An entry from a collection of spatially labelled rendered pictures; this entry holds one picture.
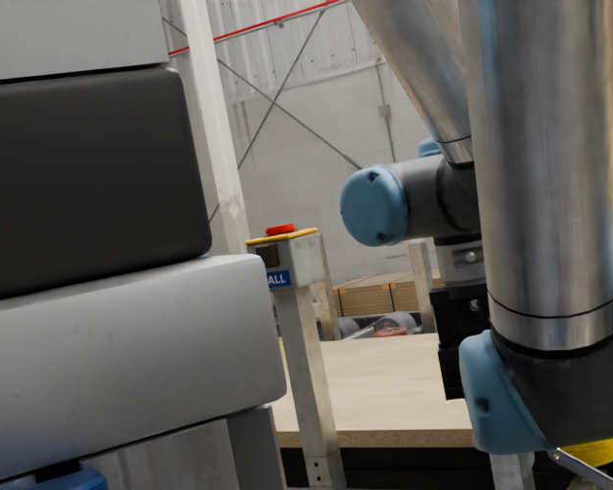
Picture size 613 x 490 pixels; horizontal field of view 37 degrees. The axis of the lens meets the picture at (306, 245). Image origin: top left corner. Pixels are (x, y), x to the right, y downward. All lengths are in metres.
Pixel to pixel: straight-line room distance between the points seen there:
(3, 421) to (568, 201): 0.34
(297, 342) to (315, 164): 8.47
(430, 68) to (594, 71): 0.29
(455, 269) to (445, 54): 0.29
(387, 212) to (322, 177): 8.77
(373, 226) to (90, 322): 0.66
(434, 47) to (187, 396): 0.55
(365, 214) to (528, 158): 0.40
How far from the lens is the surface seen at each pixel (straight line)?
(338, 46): 9.47
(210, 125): 2.45
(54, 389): 0.19
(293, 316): 1.18
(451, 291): 0.95
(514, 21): 0.44
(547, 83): 0.45
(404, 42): 0.72
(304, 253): 1.17
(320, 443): 1.21
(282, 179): 9.87
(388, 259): 9.32
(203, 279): 0.20
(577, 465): 1.00
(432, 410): 1.46
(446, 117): 0.74
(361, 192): 0.85
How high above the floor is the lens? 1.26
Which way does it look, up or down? 3 degrees down
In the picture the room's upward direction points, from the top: 11 degrees counter-clockwise
